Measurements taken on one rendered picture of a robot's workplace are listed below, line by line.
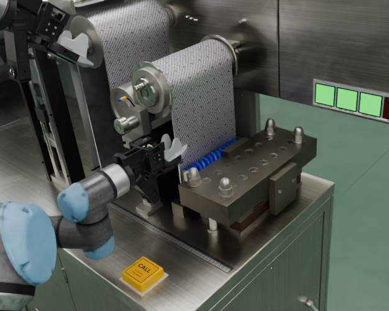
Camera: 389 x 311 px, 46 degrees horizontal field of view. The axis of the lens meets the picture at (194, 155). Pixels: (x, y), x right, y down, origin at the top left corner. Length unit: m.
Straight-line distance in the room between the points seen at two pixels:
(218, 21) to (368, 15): 0.45
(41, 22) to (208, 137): 0.56
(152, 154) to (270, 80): 0.43
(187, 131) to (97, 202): 0.32
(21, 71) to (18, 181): 0.74
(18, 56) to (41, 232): 0.36
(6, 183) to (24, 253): 0.98
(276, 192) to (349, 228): 1.51
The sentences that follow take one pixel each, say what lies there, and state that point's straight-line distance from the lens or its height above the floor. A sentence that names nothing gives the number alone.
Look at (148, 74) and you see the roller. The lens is 1.13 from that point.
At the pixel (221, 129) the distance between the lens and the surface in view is 1.30.
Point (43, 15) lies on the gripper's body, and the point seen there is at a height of 1.50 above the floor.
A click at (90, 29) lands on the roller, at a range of 1.30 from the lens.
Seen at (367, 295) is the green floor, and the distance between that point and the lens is 2.34.
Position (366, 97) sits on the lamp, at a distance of 1.19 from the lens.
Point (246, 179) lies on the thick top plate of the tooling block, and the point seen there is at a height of 1.03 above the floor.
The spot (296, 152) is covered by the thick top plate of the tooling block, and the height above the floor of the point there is 1.03.
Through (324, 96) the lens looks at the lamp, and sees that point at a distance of 1.24.
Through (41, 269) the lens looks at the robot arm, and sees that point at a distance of 0.71.
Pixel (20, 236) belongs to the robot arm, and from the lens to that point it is 0.67.
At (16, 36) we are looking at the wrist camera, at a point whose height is 1.47.
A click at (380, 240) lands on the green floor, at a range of 2.64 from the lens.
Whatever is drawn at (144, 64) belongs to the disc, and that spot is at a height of 1.32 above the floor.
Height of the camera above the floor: 1.67
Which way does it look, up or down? 29 degrees down
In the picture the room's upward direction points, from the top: 6 degrees counter-clockwise
